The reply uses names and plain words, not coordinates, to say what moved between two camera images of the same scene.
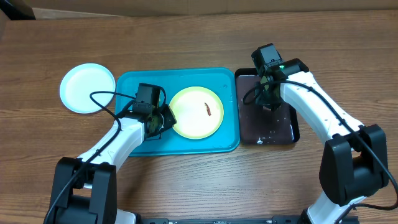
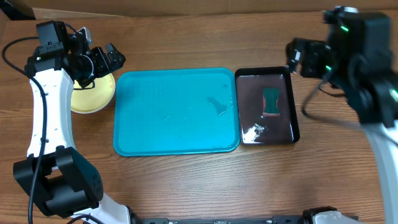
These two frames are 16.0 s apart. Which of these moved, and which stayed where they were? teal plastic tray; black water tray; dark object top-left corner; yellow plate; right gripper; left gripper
Moved: left gripper; right gripper; yellow plate
Stayed: teal plastic tray; black water tray; dark object top-left corner
